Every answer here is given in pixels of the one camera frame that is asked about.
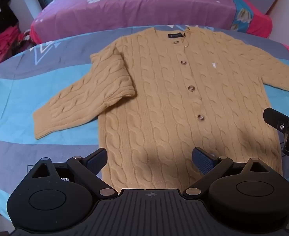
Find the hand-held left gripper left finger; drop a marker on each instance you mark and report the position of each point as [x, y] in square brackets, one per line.
[97, 161]

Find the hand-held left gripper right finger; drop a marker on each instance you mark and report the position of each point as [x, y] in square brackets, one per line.
[203, 161]

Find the pile of pink clothes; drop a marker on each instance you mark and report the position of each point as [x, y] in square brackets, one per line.
[4, 43]

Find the blue and grey patterned blanket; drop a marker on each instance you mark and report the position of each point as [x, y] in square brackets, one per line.
[24, 95]

